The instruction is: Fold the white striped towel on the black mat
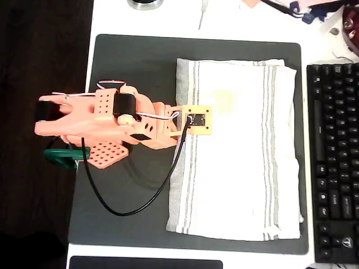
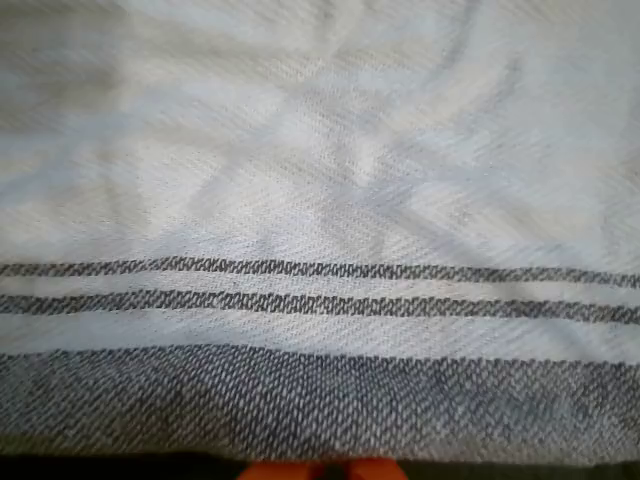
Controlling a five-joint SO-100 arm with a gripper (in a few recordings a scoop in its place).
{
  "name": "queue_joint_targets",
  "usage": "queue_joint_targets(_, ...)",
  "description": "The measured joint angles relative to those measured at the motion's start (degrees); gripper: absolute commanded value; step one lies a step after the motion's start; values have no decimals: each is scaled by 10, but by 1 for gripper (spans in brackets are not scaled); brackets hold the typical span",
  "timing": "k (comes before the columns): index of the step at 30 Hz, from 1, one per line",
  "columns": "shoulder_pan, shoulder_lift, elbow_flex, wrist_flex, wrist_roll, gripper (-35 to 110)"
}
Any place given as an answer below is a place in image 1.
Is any white striped towel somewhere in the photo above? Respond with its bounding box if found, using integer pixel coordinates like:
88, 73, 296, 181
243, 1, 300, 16
165, 58, 306, 242

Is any dark grey desk mat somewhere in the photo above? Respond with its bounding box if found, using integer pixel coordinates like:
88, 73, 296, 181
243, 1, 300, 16
68, 34, 310, 256

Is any green table clamp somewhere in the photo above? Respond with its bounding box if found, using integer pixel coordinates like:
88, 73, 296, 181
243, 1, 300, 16
44, 146, 91, 170

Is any round metal object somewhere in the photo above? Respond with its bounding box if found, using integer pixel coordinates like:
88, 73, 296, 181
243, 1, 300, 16
127, 0, 164, 11

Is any black computer keyboard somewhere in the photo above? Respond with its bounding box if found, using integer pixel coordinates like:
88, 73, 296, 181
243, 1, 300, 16
306, 63, 359, 265

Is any red bowl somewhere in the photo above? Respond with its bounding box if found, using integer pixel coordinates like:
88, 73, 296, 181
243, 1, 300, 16
341, 4, 359, 54

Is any orange camera mount plate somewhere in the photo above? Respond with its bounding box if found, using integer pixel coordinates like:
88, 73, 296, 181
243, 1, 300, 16
178, 105, 213, 137

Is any orange perforated base plate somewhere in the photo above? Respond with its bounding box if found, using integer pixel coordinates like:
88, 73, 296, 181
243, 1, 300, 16
83, 140, 130, 170

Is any white red servo wire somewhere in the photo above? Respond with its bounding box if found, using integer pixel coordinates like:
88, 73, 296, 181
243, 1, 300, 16
96, 80, 126, 91

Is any black camera cable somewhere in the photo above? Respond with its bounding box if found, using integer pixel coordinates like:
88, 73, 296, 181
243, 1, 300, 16
81, 114, 193, 217

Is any clear-handled screwdriver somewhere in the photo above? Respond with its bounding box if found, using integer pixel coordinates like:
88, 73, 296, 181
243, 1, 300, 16
197, 0, 210, 30

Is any thin black cable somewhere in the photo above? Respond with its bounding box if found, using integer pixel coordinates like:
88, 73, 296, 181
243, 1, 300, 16
261, 0, 306, 18

